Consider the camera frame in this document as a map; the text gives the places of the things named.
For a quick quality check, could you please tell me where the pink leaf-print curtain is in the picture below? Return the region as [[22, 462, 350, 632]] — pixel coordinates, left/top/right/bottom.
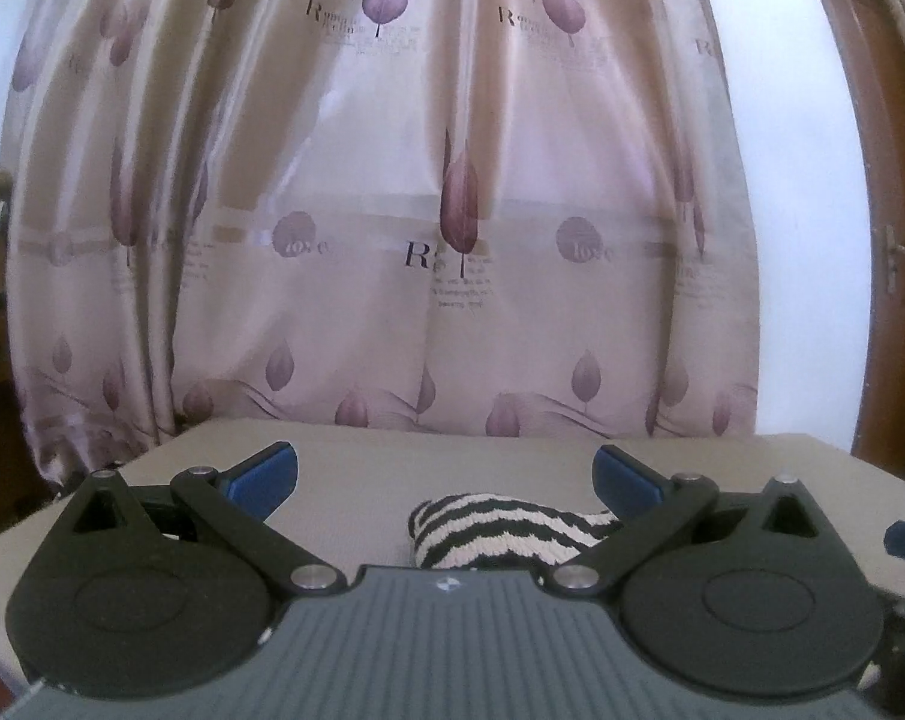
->
[[0, 0, 760, 500]]

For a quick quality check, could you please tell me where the brown wooden door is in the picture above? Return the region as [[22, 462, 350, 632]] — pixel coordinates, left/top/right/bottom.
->
[[797, 0, 905, 485]]

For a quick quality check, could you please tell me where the metal door handle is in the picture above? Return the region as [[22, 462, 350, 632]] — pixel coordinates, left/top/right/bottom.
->
[[882, 223, 905, 295]]

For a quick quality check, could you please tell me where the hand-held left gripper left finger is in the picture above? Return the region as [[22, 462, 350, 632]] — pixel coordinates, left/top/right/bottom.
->
[[66, 442, 348, 601]]

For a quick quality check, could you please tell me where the beige table cover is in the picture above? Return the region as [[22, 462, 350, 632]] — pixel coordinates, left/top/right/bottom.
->
[[0, 420, 905, 691]]

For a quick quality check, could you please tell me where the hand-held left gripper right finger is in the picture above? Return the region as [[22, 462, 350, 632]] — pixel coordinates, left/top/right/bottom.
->
[[546, 444, 828, 602]]

